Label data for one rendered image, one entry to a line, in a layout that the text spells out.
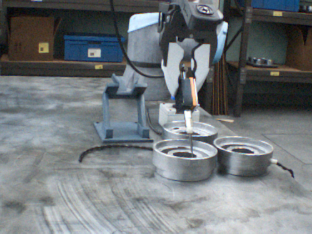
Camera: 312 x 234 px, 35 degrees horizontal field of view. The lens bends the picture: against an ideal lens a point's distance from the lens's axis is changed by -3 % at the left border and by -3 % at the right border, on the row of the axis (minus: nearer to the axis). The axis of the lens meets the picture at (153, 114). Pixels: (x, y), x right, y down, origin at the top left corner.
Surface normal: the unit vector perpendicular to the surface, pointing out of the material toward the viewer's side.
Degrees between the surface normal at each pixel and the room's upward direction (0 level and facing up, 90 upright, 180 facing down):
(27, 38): 92
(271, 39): 90
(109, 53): 90
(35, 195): 0
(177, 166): 90
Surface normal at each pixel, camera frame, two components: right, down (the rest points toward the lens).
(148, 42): -0.10, 0.26
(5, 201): 0.07, -0.97
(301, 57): -0.96, 0.03
